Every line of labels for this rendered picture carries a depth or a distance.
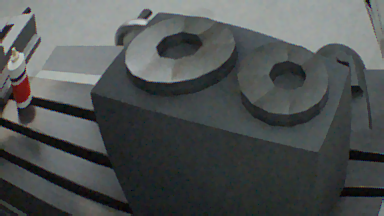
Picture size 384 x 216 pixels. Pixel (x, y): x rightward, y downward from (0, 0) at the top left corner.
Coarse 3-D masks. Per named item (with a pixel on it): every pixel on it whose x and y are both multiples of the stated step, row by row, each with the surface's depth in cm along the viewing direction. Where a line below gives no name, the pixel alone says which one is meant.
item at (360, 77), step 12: (336, 60) 147; (348, 60) 149; (360, 72) 149; (372, 72) 152; (360, 84) 144; (372, 84) 148; (360, 96) 143; (372, 96) 145; (360, 108) 140; (372, 108) 143; (360, 120) 138; (372, 120) 140
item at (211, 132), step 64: (128, 64) 69; (192, 64) 67; (256, 64) 66; (320, 64) 65; (128, 128) 69; (192, 128) 65; (256, 128) 63; (320, 128) 61; (128, 192) 77; (192, 192) 71; (256, 192) 67; (320, 192) 66
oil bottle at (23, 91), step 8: (16, 56) 94; (8, 64) 95; (16, 64) 94; (24, 64) 96; (16, 72) 95; (24, 72) 96; (16, 80) 95; (24, 80) 97; (16, 88) 97; (24, 88) 97; (16, 96) 98; (24, 96) 98; (16, 104) 100; (24, 104) 99
